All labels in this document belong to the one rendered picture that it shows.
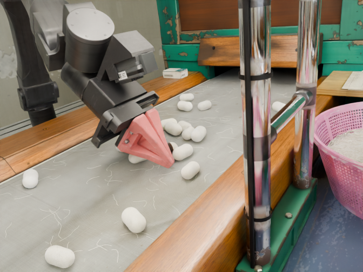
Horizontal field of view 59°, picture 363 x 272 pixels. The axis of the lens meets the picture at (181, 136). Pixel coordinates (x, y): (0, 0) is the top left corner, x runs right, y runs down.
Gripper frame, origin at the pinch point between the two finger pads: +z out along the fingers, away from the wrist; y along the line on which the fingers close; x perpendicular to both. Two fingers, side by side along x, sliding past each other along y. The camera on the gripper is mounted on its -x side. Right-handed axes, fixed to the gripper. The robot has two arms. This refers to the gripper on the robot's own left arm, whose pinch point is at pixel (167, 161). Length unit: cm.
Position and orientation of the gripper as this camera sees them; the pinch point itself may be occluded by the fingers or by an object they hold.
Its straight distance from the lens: 44.6
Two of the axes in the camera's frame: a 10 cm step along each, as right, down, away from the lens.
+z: 6.9, 7.0, -1.7
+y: 5.6, -3.8, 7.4
